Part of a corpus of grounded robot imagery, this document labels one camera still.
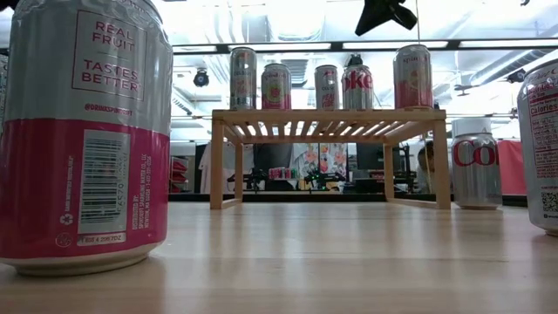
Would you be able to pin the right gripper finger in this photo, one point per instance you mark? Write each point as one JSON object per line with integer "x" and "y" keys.
{"x": 403, "y": 16}
{"x": 372, "y": 19}

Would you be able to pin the pink silver Spindrift can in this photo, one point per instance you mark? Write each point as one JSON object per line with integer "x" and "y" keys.
{"x": 87, "y": 174}
{"x": 276, "y": 87}
{"x": 413, "y": 78}

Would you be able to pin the silver Diet Coke can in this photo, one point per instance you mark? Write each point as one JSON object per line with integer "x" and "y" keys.
{"x": 357, "y": 89}
{"x": 475, "y": 183}
{"x": 542, "y": 152}

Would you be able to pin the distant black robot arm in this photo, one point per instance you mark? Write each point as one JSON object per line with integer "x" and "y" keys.
{"x": 255, "y": 178}
{"x": 322, "y": 179}

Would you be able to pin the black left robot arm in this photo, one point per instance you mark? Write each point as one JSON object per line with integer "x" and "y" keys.
{"x": 6, "y": 3}

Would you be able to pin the wooden slatted shelf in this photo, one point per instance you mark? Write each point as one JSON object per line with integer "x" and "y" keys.
{"x": 331, "y": 117}

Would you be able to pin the black hanging device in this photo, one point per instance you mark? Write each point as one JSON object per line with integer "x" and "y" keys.
{"x": 355, "y": 60}

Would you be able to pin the black overhead crossbar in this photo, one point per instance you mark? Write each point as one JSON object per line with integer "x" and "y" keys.
{"x": 335, "y": 45}

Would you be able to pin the black ceiling device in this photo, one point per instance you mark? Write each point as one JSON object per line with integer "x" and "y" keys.
{"x": 516, "y": 76}

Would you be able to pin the white cylinder container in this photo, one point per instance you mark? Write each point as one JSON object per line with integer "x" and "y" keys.
{"x": 471, "y": 126}

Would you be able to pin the black monitor screen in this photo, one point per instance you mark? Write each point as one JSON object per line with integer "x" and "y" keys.
{"x": 372, "y": 157}

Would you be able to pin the person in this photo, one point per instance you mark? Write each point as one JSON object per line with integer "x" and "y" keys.
{"x": 425, "y": 159}

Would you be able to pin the floral hanging garment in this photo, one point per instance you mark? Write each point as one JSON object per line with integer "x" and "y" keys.
{"x": 311, "y": 157}

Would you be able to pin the dark hanging garment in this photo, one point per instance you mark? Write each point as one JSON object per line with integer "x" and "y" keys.
{"x": 272, "y": 154}

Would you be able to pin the distant can cluster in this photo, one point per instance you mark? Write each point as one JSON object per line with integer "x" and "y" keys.
{"x": 281, "y": 173}

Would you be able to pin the red cloth panel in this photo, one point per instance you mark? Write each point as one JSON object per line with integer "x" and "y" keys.
{"x": 512, "y": 168}

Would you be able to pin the white hanging T-shirt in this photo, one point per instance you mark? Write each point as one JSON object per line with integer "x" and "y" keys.
{"x": 229, "y": 165}

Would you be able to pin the red folded stack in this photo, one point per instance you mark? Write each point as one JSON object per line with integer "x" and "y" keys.
{"x": 179, "y": 168}

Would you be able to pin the black dome ceiling camera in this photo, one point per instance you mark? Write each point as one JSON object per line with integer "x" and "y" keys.
{"x": 201, "y": 79}

